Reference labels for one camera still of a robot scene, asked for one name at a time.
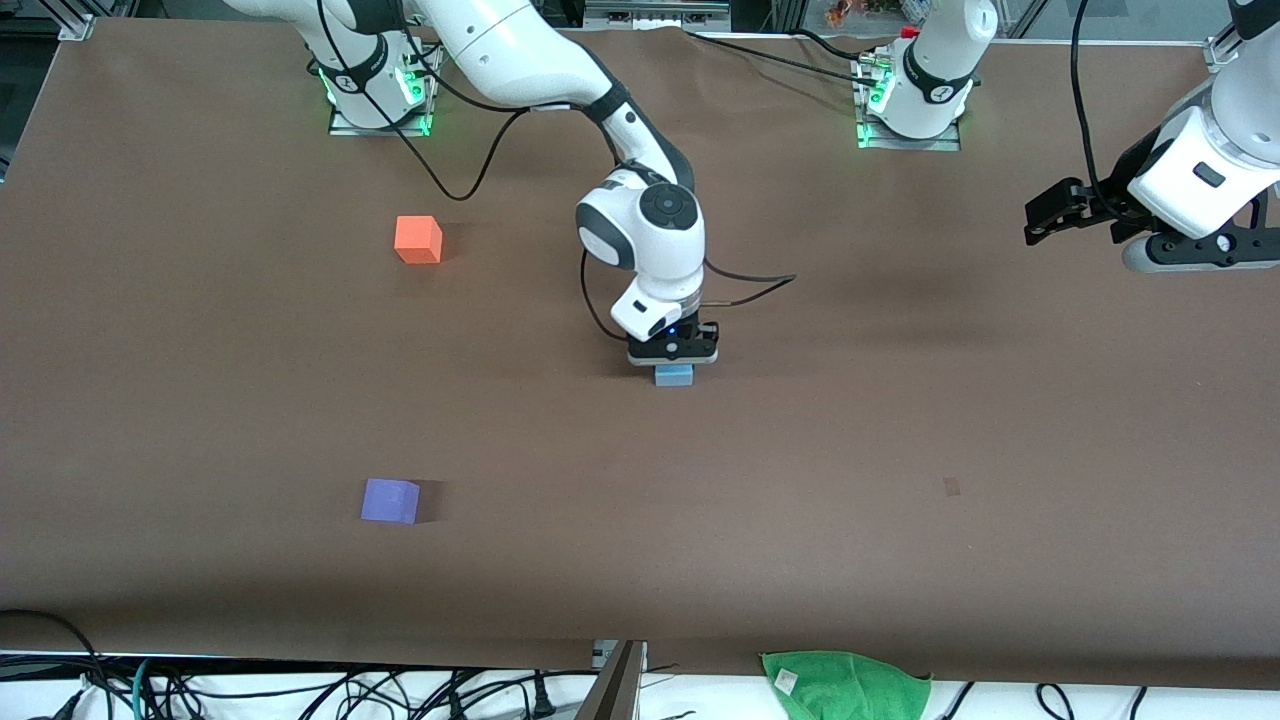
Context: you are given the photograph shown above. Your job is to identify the orange foam cube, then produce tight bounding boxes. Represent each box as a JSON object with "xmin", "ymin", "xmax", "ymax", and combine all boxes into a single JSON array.
[{"xmin": 394, "ymin": 215, "xmax": 444, "ymax": 265}]

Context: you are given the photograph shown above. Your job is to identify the brown table cover sheet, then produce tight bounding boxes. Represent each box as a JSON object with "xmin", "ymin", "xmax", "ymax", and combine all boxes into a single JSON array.
[{"xmin": 0, "ymin": 18, "xmax": 1280, "ymax": 691}]

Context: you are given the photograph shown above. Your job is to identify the black cable on table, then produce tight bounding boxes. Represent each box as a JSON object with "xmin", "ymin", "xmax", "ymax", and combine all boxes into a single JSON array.
[
  {"xmin": 788, "ymin": 27, "xmax": 873, "ymax": 61},
  {"xmin": 685, "ymin": 31, "xmax": 869, "ymax": 80}
]

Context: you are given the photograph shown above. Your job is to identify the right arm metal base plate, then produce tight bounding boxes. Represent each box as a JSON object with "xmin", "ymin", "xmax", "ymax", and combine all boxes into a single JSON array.
[{"xmin": 328, "ymin": 40, "xmax": 442, "ymax": 138}]

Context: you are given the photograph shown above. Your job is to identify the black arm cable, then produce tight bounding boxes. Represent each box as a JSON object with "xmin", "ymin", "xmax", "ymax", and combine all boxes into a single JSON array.
[
  {"xmin": 316, "ymin": 0, "xmax": 799, "ymax": 344},
  {"xmin": 1069, "ymin": 0, "xmax": 1153, "ymax": 227}
]

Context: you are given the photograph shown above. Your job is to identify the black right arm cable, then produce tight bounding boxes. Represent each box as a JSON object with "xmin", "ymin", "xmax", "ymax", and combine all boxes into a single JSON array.
[{"xmin": 316, "ymin": 0, "xmax": 799, "ymax": 344}]

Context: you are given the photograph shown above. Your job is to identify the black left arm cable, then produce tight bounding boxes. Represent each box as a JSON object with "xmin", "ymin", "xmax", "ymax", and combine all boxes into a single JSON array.
[{"xmin": 1069, "ymin": 0, "xmax": 1153, "ymax": 227}]

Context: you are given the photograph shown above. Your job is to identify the grey metal box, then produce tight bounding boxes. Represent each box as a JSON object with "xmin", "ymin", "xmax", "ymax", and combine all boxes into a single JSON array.
[{"xmin": 583, "ymin": 0, "xmax": 732, "ymax": 32}]

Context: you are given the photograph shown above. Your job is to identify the purple foam cube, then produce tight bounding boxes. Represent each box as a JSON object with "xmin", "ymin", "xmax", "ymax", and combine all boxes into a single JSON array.
[{"xmin": 360, "ymin": 478, "xmax": 421, "ymax": 525}]

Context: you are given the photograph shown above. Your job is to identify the grey angled metal beam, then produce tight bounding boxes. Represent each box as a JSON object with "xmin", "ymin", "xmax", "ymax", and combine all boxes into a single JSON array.
[{"xmin": 575, "ymin": 640, "xmax": 649, "ymax": 720}]

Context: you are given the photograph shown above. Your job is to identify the green cloth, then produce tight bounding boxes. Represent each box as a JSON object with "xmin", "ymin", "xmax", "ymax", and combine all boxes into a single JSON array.
[{"xmin": 760, "ymin": 650, "xmax": 933, "ymax": 720}]

